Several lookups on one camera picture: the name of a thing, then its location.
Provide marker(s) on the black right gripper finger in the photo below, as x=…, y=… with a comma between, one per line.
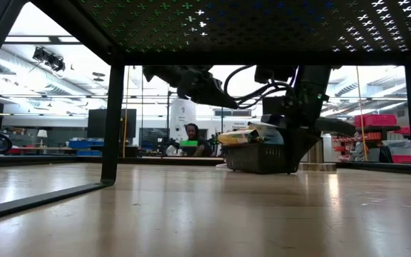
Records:
x=334, y=125
x=275, y=119

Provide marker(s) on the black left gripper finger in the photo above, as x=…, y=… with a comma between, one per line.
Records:
x=219, y=98

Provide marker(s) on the pale green landscape box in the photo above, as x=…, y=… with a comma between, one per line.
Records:
x=271, y=133

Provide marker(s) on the black perforated metal stand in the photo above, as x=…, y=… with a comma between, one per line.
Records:
x=227, y=59

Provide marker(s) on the yellow crayon box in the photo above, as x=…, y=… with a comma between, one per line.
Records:
x=237, y=137

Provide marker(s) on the black desk tray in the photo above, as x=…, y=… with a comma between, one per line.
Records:
x=255, y=158

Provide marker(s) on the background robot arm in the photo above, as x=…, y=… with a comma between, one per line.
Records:
x=215, y=141

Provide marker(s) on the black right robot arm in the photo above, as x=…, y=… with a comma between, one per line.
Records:
x=275, y=73

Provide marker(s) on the white pillar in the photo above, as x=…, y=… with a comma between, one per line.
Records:
x=183, y=114

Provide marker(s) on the dark storage shelf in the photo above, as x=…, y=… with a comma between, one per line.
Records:
x=369, y=129

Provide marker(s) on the red storage bin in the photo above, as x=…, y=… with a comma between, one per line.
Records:
x=375, y=120

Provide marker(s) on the person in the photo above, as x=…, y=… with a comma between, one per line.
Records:
x=196, y=137

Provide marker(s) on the dark background screen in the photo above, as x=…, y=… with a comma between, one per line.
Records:
x=153, y=137

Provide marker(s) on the black background monitor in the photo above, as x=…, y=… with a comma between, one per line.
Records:
x=96, y=123

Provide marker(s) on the blue background bins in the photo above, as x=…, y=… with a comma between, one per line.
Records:
x=84, y=144

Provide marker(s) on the black ceiling light cluster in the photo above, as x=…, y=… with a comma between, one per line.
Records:
x=54, y=62

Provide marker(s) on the white background table lamp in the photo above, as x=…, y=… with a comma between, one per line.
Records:
x=42, y=135

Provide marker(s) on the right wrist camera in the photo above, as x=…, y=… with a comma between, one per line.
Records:
x=275, y=105

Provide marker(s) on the black background frame rig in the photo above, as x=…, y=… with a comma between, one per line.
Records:
x=168, y=118

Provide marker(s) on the black aluminium table frame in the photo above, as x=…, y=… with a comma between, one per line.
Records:
x=369, y=167

